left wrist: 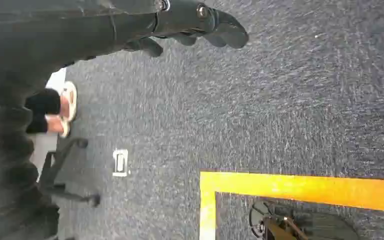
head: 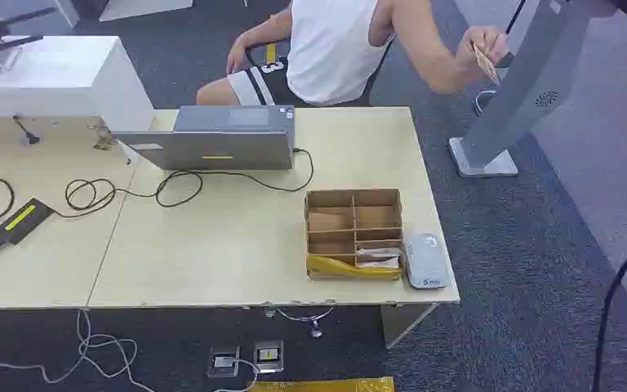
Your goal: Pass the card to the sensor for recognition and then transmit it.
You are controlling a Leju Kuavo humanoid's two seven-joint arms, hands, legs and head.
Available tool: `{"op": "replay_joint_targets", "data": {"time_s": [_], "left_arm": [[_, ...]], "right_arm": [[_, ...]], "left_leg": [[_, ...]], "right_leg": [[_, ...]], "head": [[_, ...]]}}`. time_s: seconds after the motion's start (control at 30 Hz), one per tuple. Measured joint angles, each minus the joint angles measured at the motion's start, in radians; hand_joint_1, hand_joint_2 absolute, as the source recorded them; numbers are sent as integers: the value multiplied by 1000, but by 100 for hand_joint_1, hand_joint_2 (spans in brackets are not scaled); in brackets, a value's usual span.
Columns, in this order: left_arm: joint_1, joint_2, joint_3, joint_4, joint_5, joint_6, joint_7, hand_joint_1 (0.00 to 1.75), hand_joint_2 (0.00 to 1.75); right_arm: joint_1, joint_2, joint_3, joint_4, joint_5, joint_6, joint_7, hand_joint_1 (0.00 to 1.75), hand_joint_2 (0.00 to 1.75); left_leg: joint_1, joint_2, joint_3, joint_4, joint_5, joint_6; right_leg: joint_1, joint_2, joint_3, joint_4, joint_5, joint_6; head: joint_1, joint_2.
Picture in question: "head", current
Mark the tan card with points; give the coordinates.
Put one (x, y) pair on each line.
(487, 67)

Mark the pale desk with power adapter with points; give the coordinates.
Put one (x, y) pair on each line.
(48, 270)

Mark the person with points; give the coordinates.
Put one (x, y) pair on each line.
(329, 48)

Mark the small black desk plug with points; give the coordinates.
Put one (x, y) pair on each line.
(26, 132)

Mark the grey card reader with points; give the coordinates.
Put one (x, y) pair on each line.
(425, 262)

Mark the pale desk with wooden box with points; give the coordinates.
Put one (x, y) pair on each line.
(227, 249)

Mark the person's left hand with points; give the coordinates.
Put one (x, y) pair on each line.
(476, 54)

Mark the grey laptop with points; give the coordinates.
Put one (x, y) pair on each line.
(221, 143)

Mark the yellow plastic bag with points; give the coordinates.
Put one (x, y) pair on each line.
(324, 385)

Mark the wooden compartment box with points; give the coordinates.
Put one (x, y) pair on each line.
(335, 219)

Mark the white cabinet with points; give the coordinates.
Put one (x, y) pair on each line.
(70, 81)

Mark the person's right hand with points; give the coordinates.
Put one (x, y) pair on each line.
(235, 57)

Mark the black power adapter yellow label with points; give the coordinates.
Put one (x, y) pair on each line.
(23, 219)

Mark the silver floor socket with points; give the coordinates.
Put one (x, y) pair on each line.
(268, 356)
(224, 361)

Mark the grey floor stand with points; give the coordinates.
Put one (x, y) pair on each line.
(530, 81)

